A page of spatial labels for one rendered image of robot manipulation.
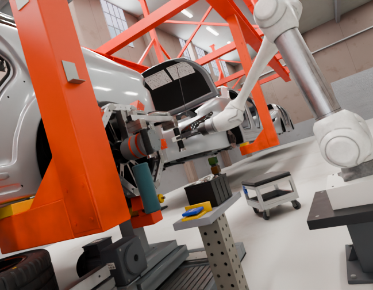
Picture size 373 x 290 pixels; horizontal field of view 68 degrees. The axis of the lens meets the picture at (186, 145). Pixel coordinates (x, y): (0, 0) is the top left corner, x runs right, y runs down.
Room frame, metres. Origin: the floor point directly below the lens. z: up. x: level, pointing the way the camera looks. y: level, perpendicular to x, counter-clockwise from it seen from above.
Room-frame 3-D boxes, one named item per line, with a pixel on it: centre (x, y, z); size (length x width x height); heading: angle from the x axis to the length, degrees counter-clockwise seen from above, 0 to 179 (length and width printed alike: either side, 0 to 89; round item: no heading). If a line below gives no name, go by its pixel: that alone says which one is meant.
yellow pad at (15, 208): (1.33, 0.86, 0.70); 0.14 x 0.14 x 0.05; 63
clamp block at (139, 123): (1.38, 0.21, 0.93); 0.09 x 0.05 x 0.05; 63
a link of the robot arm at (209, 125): (1.57, -0.17, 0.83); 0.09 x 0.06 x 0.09; 153
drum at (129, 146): (1.59, 0.25, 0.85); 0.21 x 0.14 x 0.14; 63
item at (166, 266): (1.70, 0.47, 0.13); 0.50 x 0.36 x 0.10; 153
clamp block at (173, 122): (1.68, 0.06, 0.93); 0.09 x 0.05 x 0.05; 63
